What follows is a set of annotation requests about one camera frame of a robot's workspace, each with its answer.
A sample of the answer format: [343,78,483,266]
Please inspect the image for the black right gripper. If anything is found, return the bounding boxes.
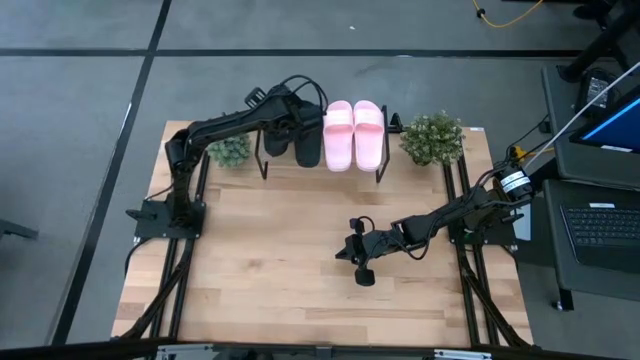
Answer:
[334,216,402,288]

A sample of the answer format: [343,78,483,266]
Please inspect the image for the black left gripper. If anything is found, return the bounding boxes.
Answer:
[244,73,329,136]

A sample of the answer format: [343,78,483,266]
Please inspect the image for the black slide sandal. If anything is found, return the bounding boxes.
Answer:
[262,124,292,158]
[293,102,325,169]

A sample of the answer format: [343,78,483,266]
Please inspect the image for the pink slide sandal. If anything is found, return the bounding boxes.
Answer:
[352,99,386,173]
[322,99,356,173]

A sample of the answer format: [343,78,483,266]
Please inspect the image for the small green potted plant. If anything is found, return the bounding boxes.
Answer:
[206,133,253,169]

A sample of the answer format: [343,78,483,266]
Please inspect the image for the potted plant white flowers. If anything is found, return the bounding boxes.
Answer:
[398,110,466,167]

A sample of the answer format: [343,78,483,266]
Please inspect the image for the grey desk top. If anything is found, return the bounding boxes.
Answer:
[541,63,640,194]

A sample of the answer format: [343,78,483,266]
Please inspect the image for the dark grey laptop cart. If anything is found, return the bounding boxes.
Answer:
[542,178,640,312]

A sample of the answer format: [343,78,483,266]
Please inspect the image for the black laptop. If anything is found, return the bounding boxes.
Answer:
[558,201,640,275]

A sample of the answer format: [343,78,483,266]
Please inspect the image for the black adapter white label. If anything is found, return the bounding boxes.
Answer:
[574,63,624,119]

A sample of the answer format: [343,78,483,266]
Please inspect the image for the monitor with blue screen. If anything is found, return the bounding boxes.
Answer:
[569,97,640,155]

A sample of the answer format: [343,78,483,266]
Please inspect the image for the black floor bar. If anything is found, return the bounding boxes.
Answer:
[0,218,40,241]

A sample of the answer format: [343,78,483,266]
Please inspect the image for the wooden shelf black frame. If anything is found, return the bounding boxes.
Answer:
[253,102,391,185]

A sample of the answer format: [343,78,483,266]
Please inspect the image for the black metal rig frame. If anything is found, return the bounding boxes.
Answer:
[0,112,640,360]

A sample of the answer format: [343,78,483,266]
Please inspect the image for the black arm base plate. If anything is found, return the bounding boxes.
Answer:
[447,219,519,247]
[125,197,207,241]

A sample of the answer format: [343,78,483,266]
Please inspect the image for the silver aluminium bracket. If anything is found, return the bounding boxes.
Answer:
[433,348,494,360]
[156,343,215,360]

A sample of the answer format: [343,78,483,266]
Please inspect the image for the yellow cable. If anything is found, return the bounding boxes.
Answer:
[471,0,545,29]

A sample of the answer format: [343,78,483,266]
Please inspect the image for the black power cable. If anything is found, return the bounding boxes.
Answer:
[504,113,554,161]

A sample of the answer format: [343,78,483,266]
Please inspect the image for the white cable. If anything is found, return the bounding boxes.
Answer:
[523,60,640,169]

